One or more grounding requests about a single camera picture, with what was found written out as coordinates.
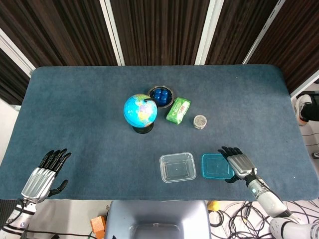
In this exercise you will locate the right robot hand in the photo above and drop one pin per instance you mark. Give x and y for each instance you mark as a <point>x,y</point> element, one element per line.
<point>240,164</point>

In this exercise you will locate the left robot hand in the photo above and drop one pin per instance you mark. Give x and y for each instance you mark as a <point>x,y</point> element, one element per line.
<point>37,181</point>

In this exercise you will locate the blue container lid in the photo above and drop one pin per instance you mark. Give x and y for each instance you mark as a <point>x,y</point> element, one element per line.
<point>214,166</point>

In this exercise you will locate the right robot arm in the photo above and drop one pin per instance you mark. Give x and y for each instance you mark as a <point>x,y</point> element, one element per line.
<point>269,201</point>

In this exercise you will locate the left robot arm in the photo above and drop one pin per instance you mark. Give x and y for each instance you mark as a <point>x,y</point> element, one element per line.
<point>21,216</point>

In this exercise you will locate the clear plastic container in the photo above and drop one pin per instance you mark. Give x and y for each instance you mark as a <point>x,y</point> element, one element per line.
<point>177,169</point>

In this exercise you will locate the orange wooden block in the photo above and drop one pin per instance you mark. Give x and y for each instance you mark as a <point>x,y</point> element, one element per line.
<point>98,224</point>

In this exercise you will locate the yellow floor object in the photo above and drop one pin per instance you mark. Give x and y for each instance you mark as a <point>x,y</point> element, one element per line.
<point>214,206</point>

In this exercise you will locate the blue table cloth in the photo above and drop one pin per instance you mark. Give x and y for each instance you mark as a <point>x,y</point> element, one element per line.
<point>74,112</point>

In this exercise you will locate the green wet wipes pack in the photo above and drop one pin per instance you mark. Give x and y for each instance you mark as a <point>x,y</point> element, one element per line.
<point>178,112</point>

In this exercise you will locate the white orange sneaker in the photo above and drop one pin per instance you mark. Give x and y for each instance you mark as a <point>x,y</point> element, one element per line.
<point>300,99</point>

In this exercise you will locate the black trouser leg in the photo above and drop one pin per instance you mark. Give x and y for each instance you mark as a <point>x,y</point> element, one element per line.
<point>311,112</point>

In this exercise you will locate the grey robot torso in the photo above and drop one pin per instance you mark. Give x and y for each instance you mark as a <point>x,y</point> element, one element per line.
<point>157,214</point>

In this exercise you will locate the blue toy blocks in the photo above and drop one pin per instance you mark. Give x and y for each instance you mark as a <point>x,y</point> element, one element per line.
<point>162,95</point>

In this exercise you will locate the dark slatted partition panel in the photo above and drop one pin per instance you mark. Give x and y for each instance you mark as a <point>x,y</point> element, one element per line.
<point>10,79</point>
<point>159,30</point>
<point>294,37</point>
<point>236,30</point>
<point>62,30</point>

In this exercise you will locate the desk globe with black stand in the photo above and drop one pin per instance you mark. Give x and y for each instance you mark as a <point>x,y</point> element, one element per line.
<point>139,112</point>

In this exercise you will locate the small metal bowl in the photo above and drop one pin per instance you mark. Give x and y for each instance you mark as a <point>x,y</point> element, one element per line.
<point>151,92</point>

